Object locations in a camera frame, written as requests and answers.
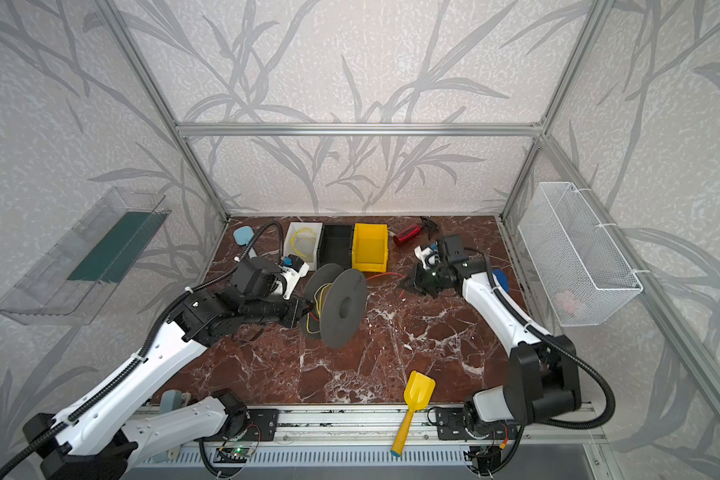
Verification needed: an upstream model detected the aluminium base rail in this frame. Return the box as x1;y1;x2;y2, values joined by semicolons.
137;403;607;469

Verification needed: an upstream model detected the pink object in basket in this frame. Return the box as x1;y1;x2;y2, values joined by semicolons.
554;290;584;317

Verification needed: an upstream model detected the grey cable spool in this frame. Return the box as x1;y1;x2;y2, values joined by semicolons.
299;264;368;349

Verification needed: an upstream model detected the teal toy shovel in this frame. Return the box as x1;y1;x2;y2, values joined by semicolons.
233;226;255;246

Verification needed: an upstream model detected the white wire basket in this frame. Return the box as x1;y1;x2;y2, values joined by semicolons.
519;182;643;327

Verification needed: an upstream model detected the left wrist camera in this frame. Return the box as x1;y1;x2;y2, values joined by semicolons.
280;255;309;300

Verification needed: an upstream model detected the red black spray bottle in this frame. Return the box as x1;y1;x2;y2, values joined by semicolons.
393;216;439;246

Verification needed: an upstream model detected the yellow plastic bin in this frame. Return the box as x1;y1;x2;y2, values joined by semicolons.
351;223;389;273

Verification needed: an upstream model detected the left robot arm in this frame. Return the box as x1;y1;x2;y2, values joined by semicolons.
0;241;310;479

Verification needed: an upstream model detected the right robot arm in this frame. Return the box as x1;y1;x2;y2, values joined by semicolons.
400;235;616;438

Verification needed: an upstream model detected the clear plastic wall tray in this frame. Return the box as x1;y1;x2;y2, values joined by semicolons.
0;187;171;326

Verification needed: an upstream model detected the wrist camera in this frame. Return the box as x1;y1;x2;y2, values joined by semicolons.
414;243;439;270
280;255;309;300

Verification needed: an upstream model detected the yellow cable on spool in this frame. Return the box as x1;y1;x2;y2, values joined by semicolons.
307;281;335;334

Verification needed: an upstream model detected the white plastic bin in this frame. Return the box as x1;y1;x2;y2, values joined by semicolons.
284;222;323;271

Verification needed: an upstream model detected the yellow toy shovel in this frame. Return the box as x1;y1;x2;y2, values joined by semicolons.
391;371;436;457

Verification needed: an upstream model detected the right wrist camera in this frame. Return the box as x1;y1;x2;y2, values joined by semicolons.
414;243;439;270

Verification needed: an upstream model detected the black plastic bin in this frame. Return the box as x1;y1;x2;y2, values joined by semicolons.
317;223;354;269

